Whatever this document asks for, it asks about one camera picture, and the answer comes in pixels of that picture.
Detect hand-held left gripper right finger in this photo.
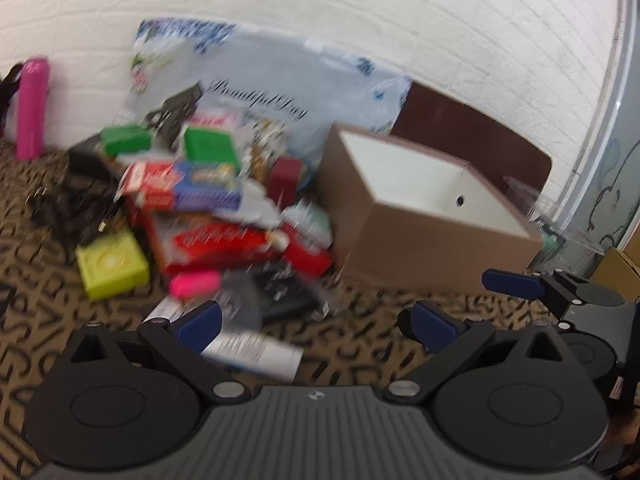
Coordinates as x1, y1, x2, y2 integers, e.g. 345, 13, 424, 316
387, 300, 568, 403

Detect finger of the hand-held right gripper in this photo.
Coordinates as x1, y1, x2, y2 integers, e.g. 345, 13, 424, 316
482, 268, 551, 302

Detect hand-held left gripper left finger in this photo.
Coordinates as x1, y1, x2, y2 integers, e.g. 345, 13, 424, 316
69, 301, 249, 401

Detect white labelled packet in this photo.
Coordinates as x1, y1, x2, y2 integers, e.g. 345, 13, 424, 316
200, 329, 304, 380

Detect pink small case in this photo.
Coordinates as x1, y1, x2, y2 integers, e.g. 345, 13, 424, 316
168, 270, 222, 298

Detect cardboard box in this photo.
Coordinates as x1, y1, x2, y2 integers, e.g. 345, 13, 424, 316
590, 246, 640, 306

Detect large red packet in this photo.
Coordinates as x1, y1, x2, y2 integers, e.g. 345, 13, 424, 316
145, 209, 333, 278

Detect clear plastic container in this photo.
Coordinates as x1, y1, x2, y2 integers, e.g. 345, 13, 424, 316
502, 175, 608, 261

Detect black flat device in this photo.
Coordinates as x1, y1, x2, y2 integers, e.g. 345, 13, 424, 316
247, 265, 326, 325

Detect yellow-green box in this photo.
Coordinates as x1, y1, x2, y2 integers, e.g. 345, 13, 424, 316
75, 230, 151, 303

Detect brown box with white inside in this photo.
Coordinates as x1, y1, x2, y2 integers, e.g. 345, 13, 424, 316
316, 122, 546, 295

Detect blue long box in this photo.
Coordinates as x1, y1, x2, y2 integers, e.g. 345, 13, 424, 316
172, 161, 244, 213

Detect white green packet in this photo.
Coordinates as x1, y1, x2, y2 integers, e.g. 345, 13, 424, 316
280, 200, 335, 251

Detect red white box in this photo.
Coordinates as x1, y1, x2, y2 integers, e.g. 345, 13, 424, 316
117, 161, 182, 211

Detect dark red box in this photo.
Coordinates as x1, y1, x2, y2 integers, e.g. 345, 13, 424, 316
269, 156, 305, 205

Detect large green box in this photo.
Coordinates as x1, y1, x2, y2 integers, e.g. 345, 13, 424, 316
182, 125, 239, 177

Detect patterned snack packet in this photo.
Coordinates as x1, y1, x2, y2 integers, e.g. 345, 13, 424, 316
239, 117, 290, 183

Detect small green box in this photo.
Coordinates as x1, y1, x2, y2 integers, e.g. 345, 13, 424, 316
100, 124, 153, 157

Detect black metal clip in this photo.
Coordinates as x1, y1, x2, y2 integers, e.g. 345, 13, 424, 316
144, 82, 205, 148

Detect white blue printed plastic bag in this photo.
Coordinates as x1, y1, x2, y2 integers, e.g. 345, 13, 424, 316
116, 19, 414, 196

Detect pink bottle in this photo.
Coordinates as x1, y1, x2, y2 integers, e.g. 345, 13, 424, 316
16, 56, 51, 161

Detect black tangled cables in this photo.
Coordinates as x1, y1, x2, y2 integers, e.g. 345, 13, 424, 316
26, 180, 132, 251

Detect grey metal frame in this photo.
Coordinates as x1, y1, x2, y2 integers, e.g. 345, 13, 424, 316
550, 0, 640, 211

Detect black bag strap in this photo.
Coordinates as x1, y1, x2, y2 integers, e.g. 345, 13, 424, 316
0, 62, 25, 141

